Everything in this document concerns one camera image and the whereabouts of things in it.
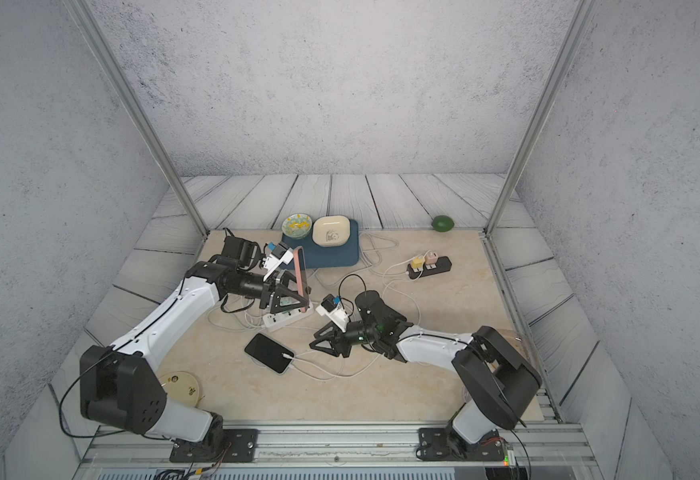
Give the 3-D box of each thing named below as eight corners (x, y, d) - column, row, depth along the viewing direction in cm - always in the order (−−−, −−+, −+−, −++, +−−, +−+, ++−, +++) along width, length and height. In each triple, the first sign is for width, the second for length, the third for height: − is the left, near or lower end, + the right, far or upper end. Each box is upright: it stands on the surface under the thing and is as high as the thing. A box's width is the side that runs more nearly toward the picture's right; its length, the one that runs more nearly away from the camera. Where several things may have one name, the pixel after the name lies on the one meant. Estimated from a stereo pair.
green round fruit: (433, 231, 123) (435, 223, 120) (431, 223, 126) (433, 215, 123) (451, 231, 123) (454, 223, 120) (449, 223, 126) (451, 215, 123)
